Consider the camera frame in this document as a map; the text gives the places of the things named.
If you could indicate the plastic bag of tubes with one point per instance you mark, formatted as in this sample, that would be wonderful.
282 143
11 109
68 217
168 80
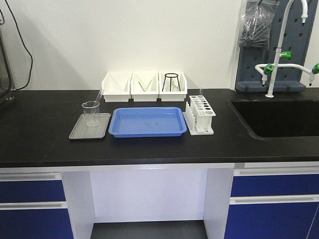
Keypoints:
257 21

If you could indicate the clear glass beaker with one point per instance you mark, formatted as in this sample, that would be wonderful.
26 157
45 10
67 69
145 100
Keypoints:
87 106

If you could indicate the middle white storage bin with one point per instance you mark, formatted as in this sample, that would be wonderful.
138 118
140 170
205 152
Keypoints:
145 86

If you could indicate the white test tube rack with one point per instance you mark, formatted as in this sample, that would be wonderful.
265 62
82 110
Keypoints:
198 116

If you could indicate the blue drawer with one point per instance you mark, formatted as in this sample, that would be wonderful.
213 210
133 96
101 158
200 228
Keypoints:
35 224
273 221
31 191
275 185

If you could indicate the left white storage bin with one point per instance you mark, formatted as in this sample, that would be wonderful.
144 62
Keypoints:
116 87

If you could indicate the blue upper left drawer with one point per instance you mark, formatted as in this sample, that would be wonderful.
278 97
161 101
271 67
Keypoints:
31 191

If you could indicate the right white storage bin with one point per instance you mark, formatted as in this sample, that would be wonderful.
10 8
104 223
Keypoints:
178 96

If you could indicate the blue upper right drawer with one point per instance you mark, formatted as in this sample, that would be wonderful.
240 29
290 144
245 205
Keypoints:
275 185

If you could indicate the blue lower left drawer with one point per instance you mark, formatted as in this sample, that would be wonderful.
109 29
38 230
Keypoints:
35 224

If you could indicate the grey pegboard drying rack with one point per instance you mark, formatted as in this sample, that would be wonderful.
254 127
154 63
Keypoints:
290 35

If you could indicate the blue lower right drawer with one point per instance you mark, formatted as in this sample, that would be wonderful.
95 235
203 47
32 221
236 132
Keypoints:
273 221

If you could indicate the clear glass test tube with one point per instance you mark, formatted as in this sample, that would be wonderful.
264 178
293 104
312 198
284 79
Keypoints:
99 95

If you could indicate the grey plastic tray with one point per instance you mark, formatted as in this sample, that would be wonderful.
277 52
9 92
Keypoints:
82 131

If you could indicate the white storage bin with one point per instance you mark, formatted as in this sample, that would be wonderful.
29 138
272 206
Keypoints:
116 87
145 86
178 96

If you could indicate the black wire tripod stand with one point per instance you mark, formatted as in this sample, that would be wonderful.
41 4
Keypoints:
171 82

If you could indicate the metal equipment at left edge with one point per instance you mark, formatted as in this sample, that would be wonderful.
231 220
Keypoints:
6 80

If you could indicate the black lab sink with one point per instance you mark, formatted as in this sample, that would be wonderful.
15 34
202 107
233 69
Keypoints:
281 119

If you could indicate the test tube in rack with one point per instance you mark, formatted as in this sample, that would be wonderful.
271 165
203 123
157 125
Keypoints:
201 92

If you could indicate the blue plastic tray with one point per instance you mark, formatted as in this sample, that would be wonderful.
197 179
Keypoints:
147 122

